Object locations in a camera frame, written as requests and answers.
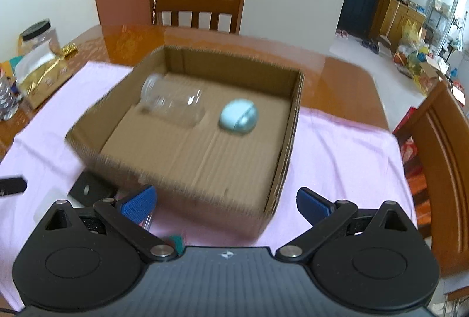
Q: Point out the pink table cloth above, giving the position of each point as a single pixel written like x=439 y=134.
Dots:
x=337 y=156

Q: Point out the light blue oval case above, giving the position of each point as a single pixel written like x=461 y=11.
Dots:
x=238 y=117

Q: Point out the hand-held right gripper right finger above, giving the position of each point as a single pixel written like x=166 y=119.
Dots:
x=311 y=205

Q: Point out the small teal object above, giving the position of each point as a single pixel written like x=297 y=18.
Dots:
x=176 y=243

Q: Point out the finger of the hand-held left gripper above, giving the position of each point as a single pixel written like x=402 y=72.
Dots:
x=13 y=186

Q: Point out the red gift box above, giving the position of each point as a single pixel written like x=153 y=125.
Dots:
x=405 y=121

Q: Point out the clear water bottle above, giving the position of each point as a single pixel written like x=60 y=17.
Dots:
x=7 y=99

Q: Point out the clear plastic jar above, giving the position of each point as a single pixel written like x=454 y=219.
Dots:
x=168 y=101

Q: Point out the gold tissue box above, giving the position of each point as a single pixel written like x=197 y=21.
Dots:
x=44 y=79

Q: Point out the pile of bags and boxes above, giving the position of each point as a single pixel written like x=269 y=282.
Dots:
x=417 y=57

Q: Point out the pair of slippers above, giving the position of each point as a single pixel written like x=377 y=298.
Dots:
x=342 y=33

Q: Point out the cardboard box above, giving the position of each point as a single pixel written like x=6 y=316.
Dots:
x=220 y=167

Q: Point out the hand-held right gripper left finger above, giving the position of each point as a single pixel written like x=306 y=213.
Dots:
x=137 y=205

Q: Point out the wooden slat-back chair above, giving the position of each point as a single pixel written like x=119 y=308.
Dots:
x=439 y=156

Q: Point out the black device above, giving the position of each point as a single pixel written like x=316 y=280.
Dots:
x=89 y=188

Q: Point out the plastic jar with black lid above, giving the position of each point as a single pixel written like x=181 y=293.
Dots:
x=36 y=37

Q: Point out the wooden sideboard cabinet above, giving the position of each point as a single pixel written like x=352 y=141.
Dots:
x=399 y=20

